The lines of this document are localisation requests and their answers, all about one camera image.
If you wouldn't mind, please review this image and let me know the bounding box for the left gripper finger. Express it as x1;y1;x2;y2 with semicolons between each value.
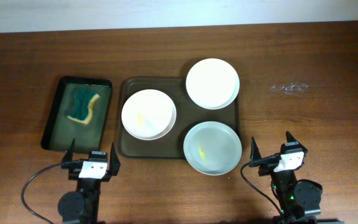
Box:
109;143;120;175
62;139;75;162

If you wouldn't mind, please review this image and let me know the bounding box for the pale grey plate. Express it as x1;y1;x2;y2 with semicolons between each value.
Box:
183;121;242;175

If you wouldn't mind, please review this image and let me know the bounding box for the green and yellow sponge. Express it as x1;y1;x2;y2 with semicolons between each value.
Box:
67;88;100;125

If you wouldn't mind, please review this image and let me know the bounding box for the white plate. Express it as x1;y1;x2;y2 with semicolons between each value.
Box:
185;58;240;110
121;89;177;141

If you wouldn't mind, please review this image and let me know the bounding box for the white plate top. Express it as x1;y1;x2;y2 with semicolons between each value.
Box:
185;58;240;110

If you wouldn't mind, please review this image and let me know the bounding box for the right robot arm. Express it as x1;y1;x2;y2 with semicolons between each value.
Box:
249;131;323;223

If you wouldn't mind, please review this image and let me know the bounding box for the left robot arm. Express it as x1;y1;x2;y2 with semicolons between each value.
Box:
58;141;121;224

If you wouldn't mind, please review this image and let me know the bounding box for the small black water tray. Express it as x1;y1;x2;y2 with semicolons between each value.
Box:
40;76;113;154

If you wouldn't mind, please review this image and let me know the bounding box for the large brown serving tray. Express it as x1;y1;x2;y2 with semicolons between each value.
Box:
116;77;240;159

